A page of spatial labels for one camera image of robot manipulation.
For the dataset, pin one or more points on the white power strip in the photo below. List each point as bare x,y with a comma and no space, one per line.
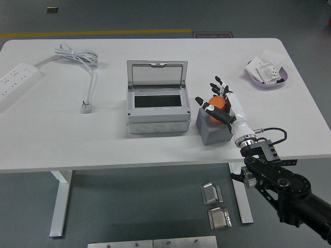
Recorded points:
15,80

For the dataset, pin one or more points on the printed white packet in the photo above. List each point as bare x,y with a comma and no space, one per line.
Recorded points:
269,72

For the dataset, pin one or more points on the dark floor sign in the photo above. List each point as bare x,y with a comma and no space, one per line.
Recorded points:
213,35

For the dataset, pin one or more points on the orange cylindrical battery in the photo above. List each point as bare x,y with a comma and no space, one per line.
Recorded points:
218,102

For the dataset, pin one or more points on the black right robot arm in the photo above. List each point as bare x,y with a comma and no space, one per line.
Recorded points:
292,186

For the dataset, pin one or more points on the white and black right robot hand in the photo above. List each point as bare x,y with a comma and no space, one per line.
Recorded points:
241,126

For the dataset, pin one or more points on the metal base plate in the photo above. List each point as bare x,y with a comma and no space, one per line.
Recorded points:
121,245
184,242

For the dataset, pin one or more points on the translucent plastic bag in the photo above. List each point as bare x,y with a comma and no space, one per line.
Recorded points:
271,55

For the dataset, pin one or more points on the plain white card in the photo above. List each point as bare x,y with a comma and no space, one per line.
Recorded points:
254,65

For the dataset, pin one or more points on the yellow floor tape line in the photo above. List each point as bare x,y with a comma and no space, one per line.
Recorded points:
90,32

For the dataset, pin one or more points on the white table leg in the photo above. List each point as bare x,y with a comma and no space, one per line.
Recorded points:
244,206
60,201

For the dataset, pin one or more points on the brass floor socket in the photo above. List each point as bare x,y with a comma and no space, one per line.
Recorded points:
51,10

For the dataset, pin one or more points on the purple plastic tray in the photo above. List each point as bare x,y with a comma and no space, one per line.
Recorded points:
266,87

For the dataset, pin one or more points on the small black item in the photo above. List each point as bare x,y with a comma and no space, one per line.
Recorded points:
280,80

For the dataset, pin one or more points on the grey block with round hole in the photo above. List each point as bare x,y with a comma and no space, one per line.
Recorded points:
214,134

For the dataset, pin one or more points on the transparent grey-framed box lid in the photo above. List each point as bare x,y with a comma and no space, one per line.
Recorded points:
129,75

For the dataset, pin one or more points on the black table control panel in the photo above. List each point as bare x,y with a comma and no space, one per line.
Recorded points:
289,162

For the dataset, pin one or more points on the grey plastic junction box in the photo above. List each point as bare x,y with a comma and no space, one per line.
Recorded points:
157,118

